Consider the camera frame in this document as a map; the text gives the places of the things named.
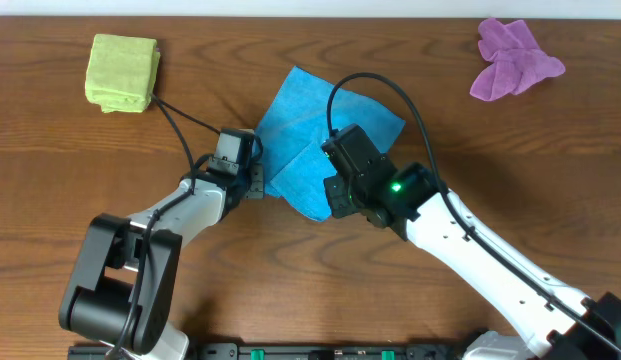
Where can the folded green cloth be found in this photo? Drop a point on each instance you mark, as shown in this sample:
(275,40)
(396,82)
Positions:
(121,73)

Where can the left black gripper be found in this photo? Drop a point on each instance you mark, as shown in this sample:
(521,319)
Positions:
(256,181)

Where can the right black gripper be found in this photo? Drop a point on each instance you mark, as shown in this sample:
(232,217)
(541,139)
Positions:
(335,195)

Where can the blue microfiber cloth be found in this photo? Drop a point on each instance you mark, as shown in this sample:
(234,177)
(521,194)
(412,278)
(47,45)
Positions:
(294,128)

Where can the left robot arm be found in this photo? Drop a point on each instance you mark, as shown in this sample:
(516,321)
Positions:
(121,287)

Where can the purple crumpled cloth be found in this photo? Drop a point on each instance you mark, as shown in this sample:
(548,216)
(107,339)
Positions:
(517,62)

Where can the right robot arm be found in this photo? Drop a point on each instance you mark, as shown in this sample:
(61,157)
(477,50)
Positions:
(552,320)

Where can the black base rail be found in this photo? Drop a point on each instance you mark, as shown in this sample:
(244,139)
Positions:
(320,352)

